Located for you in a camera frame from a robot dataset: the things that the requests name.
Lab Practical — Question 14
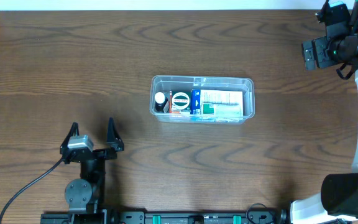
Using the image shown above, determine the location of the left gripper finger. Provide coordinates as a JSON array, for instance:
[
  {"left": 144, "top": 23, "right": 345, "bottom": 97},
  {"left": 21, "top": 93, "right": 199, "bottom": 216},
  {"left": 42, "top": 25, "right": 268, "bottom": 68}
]
[
  {"left": 61, "top": 122, "right": 79, "bottom": 149},
  {"left": 106, "top": 117, "right": 124, "bottom": 150}
]

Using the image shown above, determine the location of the black bottle white cap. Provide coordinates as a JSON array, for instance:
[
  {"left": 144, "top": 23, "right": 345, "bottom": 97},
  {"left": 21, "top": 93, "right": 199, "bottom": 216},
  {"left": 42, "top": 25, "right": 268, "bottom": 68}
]
[{"left": 154, "top": 92, "right": 168, "bottom": 113}]

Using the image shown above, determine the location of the red white medicine box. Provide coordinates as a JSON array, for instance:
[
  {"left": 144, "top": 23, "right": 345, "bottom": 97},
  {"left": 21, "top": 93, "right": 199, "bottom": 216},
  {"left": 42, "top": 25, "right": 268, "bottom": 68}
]
[{"left": 166, "top": 90, "right": 192, "bottom": 116}]

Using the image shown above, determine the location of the green Zam-Buk box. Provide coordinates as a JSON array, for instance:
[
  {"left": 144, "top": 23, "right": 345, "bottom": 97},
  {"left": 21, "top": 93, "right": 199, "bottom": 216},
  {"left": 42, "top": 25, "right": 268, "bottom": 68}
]
[{"left": 170, "top": 90, "right": 193, "bottom": 112}]

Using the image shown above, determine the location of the blue fever patch box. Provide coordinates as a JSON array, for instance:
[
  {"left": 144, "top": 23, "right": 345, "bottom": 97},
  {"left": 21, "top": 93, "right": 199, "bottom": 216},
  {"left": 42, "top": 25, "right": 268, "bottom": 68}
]
[{"left": 191, "top": 89, "right": 244, "bottom": 123}]

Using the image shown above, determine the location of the white green medicine box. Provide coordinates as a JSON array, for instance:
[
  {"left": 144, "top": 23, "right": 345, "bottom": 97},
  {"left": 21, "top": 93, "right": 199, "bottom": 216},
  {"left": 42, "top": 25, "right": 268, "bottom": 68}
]
[{"left": 201, "top": 103, "right": 243, "bottom": 117}]

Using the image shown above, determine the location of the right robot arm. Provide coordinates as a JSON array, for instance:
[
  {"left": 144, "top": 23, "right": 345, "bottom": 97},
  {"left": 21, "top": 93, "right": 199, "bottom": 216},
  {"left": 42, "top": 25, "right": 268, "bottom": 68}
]
[{"left": 288, "top": 0, "right": 358, "bottom": 223}]

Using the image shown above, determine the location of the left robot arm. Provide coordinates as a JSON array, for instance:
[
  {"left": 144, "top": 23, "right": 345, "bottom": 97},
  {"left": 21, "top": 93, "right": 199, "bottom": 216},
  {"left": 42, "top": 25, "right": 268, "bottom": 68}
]
[{"left": 60, "top": 118, "right": 124, "bottom": 223}]

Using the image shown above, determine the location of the clear plastic container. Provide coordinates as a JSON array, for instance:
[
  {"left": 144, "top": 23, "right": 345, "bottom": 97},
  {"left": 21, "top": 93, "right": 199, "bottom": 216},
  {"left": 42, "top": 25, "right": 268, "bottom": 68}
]
[{"left": 150, "top": 75, "right": 255, "bottom": 124}]

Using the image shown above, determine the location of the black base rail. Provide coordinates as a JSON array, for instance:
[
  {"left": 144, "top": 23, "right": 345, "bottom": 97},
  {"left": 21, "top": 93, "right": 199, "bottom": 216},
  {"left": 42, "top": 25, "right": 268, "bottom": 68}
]
[{"left": 40, "top": 210, "right": 352, "bottom": 224}]

